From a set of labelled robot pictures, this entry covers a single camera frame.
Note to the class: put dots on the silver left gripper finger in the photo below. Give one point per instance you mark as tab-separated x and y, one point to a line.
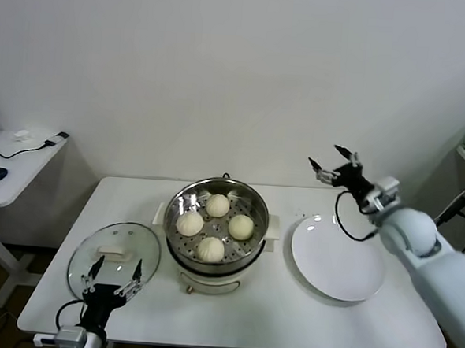
90	277
135	280

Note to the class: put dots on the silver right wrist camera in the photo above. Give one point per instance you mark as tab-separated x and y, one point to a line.
385	193

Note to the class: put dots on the white steamed baozi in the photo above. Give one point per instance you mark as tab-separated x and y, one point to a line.
189	224
241	227
217	205
210	250

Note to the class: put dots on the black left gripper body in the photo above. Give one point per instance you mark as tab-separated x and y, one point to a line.
100	298

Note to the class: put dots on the stainless steel steamer basket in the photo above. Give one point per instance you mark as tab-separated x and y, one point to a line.
254	211

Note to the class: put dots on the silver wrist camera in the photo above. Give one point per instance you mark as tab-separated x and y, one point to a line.
385	193
70	337

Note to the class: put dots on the round glass pot lid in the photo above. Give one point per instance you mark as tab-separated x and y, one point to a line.
133	239

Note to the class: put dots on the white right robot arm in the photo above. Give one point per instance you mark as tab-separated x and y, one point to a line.
428	265

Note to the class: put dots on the small grey plugged device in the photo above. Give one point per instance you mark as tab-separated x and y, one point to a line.
61	134

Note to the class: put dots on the round white plate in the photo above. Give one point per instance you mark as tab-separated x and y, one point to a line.
329	263

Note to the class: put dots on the white side desk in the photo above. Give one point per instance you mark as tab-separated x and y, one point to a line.
19	169

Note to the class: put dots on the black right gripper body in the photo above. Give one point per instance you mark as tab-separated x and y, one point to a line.
352	179

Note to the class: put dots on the small white desk object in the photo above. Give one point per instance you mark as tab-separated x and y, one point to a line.
21	135

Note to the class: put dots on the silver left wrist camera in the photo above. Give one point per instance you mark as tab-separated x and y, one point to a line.
70	337

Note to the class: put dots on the cream electric cooker base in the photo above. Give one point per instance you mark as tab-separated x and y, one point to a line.
210	279

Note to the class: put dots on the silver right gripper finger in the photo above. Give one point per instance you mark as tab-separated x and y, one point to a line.
350	157
325	175

